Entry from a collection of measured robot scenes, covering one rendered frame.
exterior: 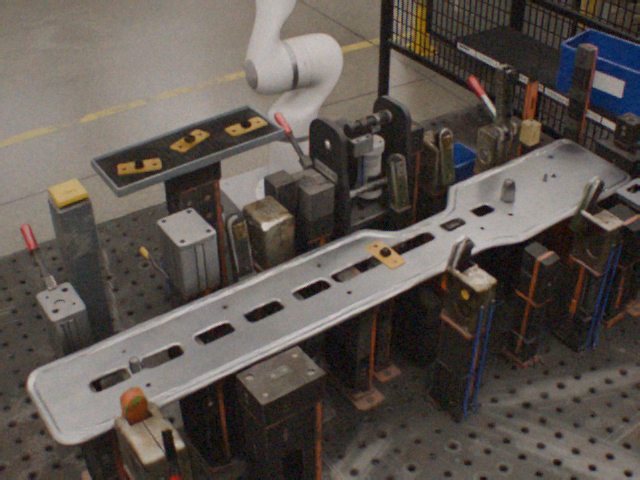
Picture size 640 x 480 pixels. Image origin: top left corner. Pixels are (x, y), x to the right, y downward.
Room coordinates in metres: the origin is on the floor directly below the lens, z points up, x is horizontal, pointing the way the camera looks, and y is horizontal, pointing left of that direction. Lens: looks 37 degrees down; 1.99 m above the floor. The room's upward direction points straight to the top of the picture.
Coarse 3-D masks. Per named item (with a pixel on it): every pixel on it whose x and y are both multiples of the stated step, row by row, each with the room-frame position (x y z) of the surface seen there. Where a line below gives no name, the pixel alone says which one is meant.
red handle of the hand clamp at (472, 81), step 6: (468, 78) 1.74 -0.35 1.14; (474, 78) 1.74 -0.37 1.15; (474, 84) 1.73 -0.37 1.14; (474, 90) 1.72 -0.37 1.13; (480, 90) 1.71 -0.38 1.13; (480, 96) 1.71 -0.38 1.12; (486, 102) 1.69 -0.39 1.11; (486, 108) 1.69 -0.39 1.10; (492, 108) 1.68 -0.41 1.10; (492, 114) 1.67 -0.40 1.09; (504, 126) 1.65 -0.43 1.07; (504, 132) 1.64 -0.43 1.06
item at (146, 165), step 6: (132, 162) 1.34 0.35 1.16; (138, 162) 1.33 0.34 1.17; (144, 162) 1.34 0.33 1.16; (150, 162) 1.34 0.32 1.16; (156, 162) 1.34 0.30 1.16; (120, 168) 1.32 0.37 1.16; (126, 168) 1.32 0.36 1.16; (132, 168) 1.32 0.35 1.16; (138, 168) 1.32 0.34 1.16; (144, 168) 1.32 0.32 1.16; (150, 168) 1.32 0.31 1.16; (156, 168) 1.32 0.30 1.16; (120, 174) 1.30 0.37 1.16; (126, 174) 1.30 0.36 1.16
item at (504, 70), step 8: (504, 64) 1.68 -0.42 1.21; (496, 72) 1.66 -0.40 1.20; (504, 72) 1.65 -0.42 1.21; (512, 72) 1.63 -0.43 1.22; (496, 80) 1.66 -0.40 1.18; (504, 80) 1.65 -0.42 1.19; (512, 80) 1.63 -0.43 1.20; (496, 88) 1.66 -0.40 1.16; (504, 88) 1.66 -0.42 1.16; (512, 88) 1.66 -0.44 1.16; (496, 96) 1.65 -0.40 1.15; (504, 96) 1.65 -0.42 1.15; (512, 96) 1.66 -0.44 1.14; (496, 104) 1.65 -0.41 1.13; (504, 104) 1.65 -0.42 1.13; (496, 112) 1.65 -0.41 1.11; (504, 112) 1.64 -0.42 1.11; (512, 112) 1.65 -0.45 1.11; (496, 120) 1.65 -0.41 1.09; (504, 120) 1.64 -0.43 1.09; (512, 120) 1.65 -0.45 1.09; (512, 128) 1.65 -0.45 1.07
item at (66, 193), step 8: (64, 184) 1.27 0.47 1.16; (72, 184) 1.27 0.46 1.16; (80, 184) 1.27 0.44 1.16; (48, 192) 1.26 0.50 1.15; (56, 192) 1.25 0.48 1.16; (64, 192) 1.25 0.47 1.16; (72, 192) 1.25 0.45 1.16; (80, 192) 1.25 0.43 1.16; (56, 200) 1.22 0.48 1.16; (64, 200) 1.22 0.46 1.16; (72, 200) 1.23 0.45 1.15
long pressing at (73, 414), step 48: (576, 144) 1.70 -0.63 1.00; (480, 192) 1.48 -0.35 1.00; (528, 192) 1.48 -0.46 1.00; (576, 192) 1.49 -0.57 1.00; (336, 240) 1.31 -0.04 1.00; (384, 240) 1.31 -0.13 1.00; (432, 240) 1.31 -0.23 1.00; (480, 240) 1.31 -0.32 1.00; (240, 288) 1.17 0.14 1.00; (288, 288) 1.17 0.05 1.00; (336, 288) 1.17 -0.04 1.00; (384, 288) 1.17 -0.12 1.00; (144, 336) 1.04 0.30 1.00; (192, 336) 1.04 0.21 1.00; (240, 336) 1.04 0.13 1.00; (288, 336) 1.04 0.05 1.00; (48, 384) 0.91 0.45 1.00; (144, 384) 0.92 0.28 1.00; (192, 384) 0.93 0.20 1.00; (96, 432) 0.82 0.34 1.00
